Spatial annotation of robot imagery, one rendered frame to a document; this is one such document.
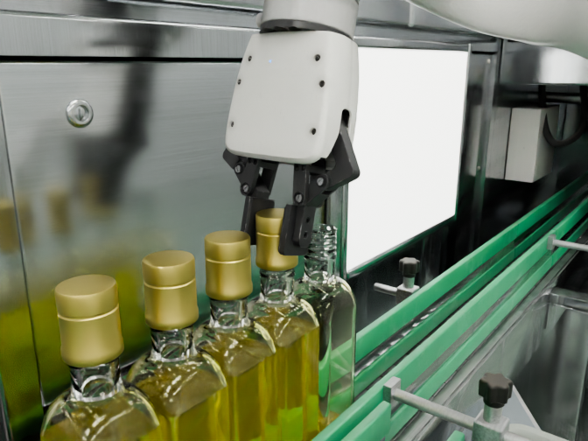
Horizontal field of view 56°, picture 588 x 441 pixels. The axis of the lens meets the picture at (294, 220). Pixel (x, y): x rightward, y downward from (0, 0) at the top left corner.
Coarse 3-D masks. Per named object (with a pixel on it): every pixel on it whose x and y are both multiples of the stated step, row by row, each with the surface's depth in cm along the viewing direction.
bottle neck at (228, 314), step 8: (216, 304) 41; (224, 304) 41; (232, 304) 41; (240, 304) 41; (216, 312) 41; (224, 312) 41; (232, 312) 41; (240, 312) 41; (216, 320) 42; (224, 320) 41; (232, 320) 41; (240, 320) 42; (224, 328) 41
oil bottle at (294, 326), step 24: (264, 312) 45; (288, 312) 45; (312, 312) 47; (288, 336) 45; (312, 336) 47; (288, 360) 45; (312, 360) 48; (288, 384) 46; (312, 384) 49; (288, 408) 46; (312, 408) 49; (288, 432) 47; (312, 432) 50
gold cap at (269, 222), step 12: (264, 216) 44; (276, 216) 44; (264, 228) 44; (276, 228) 44; (264, 240) 44; (276, 240) 44; (264, 252) 44; (276, 252) 44; (264, 264) 45; (276, 264) 44; (288, 264) 45
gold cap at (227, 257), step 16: (208, 240) 40; (224, 240) 40; (240, 240) 40; (208, 256) 40; (224, 256) 40; (240, 256) 40; (208, 272) 41; (224, 272) 40; (240, 272) 40; (208, 288) 41; (224, 288) 40; (240, 288) 41
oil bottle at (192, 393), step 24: (144, 360) 38; (192, 360) 38; (216, 360) 39; (144, 384) 37; (168, 384) 36; (192, 384) 37; (216, 384) 38; (168, 408) 35; (192, 408) 37; (216, 408) 38; (168, 432) 36; (192, 432) 37; (216, 432) 39
